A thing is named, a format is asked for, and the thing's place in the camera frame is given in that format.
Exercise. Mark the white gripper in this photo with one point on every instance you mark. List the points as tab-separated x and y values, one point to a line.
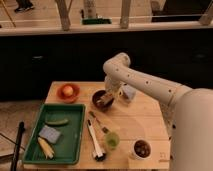
113	86

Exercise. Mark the purple bowl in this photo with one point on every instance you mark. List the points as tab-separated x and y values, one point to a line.
96	96

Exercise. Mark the wooden black-felt eraser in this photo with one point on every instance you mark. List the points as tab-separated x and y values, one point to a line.
105	99

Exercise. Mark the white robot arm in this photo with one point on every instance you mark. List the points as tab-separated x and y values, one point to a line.
192	136

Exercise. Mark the orange bowl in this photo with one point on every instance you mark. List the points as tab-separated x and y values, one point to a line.
71	99

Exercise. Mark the blue folded cloth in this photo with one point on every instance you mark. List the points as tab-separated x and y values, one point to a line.
128	92

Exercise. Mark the peach fruit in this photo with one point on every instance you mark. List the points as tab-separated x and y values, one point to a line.
67	91

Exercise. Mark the green-headed spoon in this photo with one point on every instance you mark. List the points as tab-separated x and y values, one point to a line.
111	138

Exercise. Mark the green cucumber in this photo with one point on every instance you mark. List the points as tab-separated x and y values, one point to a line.
57	123

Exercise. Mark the white cup with dark contents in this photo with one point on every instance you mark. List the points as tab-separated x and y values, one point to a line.
141	149

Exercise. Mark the green plastic tray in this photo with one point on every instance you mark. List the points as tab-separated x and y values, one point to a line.
61	126

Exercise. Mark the blue sponge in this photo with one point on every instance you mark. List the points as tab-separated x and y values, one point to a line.
50	134

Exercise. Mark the yellow corn cob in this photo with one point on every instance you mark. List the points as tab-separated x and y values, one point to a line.
48	151

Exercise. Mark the black pole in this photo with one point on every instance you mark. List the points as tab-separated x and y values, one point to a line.
15	157

